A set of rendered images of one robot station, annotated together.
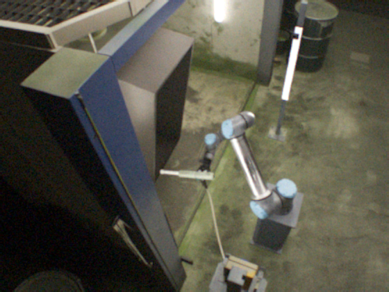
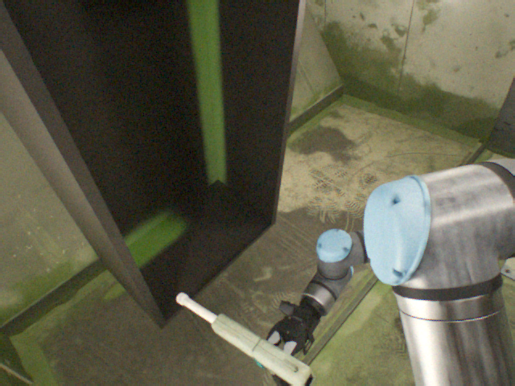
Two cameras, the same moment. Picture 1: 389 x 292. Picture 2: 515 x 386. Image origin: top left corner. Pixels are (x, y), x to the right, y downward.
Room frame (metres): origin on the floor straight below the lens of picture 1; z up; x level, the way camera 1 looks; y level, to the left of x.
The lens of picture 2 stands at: (0.99, -0.16, 1.60)
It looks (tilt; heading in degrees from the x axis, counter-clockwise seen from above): 43 degrees down; 24
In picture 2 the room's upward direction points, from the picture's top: 10 degrees counter-clockwise
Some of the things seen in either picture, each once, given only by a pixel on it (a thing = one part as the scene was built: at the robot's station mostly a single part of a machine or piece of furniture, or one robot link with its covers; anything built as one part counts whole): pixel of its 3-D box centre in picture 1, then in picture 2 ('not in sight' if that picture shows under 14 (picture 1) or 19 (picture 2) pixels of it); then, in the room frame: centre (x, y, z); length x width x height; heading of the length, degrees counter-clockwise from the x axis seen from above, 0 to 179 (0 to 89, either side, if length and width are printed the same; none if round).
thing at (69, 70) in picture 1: (148, 234); not in sight; (0.65, 0.33, 1.14); 0.18 x 0.18 x 2.29; 62
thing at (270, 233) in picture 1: (274, 221); not in sight; (1.00, -0.59, 0.32); 0.31 x 0.31 x 0.64; 62
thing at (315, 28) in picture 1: (310, 37); not in sight; (3.57, -1.72, 0.44); 0.59 x 0.58 x 0.89; 167
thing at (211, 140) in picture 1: (211, 141); (337, 253); (1.59, -0.11, 0.77); 0.12 x 0.09 x 0.12; 117
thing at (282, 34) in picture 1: (278, 43); not in sight; (3.93, -1.40, 0.14); 0.31 x 0.29 x 0.28; 152
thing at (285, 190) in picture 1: (284, 192); not in sight; (0.99, -0.59, 0.83); 0.17 x 0.15 x 0.18; 117
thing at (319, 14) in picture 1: (316, 10); not in sight; (3.57, -1.72, 0.86); 0.54 x 0.54 x 0.01
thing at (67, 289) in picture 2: not in sight; (220, 179); (2.48, 0.73, 0.11); 2.70 x 0.02 x 0.13; 152
